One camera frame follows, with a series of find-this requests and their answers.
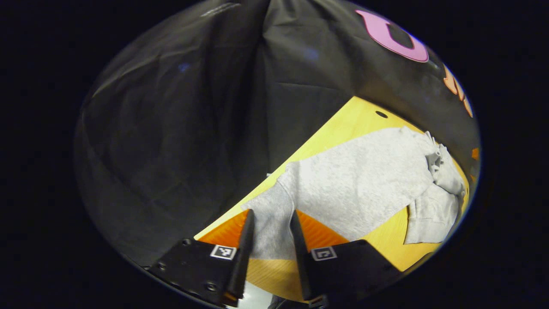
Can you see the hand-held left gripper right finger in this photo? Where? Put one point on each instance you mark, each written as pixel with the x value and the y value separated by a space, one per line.
pixel 302 266

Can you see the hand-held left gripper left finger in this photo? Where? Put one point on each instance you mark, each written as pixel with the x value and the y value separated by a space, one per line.
pixel 244 257

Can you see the black backdrop cloth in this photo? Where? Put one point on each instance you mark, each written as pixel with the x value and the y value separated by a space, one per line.
pixel 171 128

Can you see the grey zip-neck sweatshirt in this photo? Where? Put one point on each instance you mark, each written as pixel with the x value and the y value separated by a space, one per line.
pixel 356 180

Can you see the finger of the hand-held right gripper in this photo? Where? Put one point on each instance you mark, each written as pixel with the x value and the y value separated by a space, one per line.
pixel 475 154

